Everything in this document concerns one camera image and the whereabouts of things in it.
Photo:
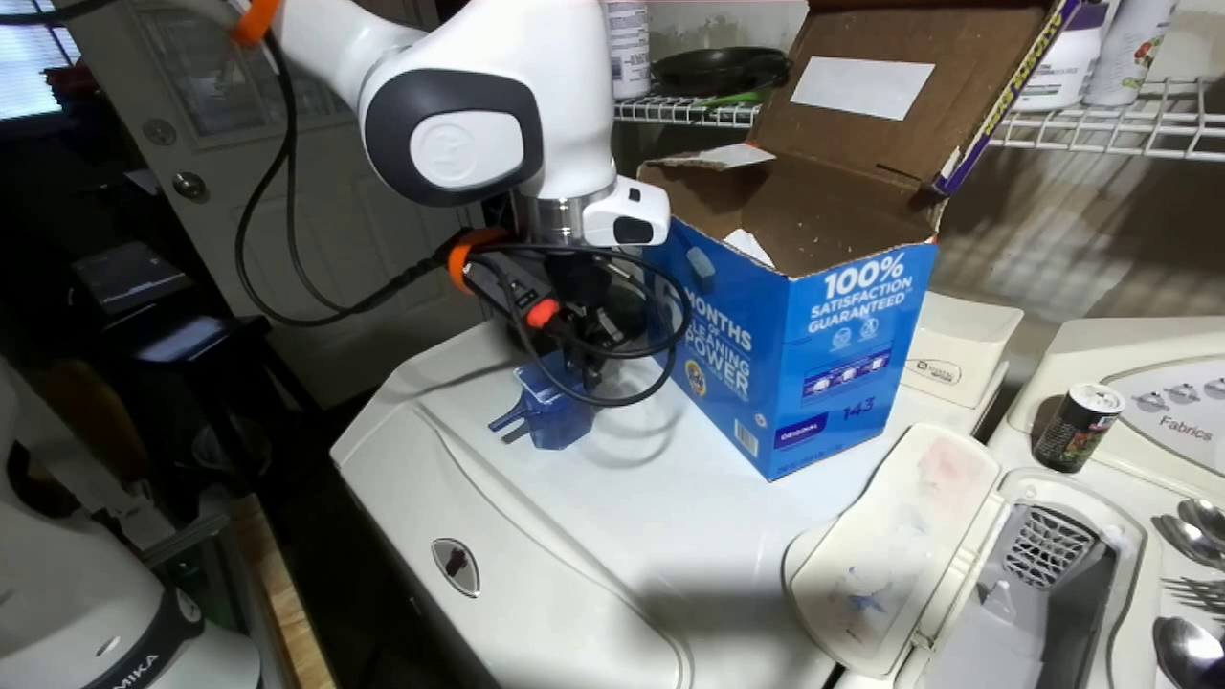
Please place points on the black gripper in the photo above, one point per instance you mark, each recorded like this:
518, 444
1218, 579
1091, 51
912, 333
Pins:
558, 300

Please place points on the light blue plastic scoop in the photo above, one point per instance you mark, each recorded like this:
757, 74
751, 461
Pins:
558, 416

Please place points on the dark translucent blue scoop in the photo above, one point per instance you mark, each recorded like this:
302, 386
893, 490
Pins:
511, 421

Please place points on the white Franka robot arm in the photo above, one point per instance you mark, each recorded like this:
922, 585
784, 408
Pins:
511, 90

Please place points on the white washing machine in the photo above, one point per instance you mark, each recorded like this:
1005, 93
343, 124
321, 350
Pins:
576, 550

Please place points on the blue cardboard detergent box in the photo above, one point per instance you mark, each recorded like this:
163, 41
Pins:
826, 347

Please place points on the tall white bottle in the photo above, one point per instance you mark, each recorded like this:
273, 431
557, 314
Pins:
627, 42

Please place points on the black frying pan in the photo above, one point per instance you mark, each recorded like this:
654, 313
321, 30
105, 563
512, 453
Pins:
720, 72

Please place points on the wooden mounting board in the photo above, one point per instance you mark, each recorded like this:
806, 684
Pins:
269, 600

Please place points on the grey door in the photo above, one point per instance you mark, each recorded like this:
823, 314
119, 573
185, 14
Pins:
191, 129

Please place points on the black case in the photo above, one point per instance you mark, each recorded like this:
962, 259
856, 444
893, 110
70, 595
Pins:
128, 275

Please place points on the dark drink can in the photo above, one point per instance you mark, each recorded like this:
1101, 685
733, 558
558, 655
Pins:
1071, 425

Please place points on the metal fork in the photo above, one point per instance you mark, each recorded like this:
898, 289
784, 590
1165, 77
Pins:
1199, 595

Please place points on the large metal spoon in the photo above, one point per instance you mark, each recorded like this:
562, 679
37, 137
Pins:
1189, 652

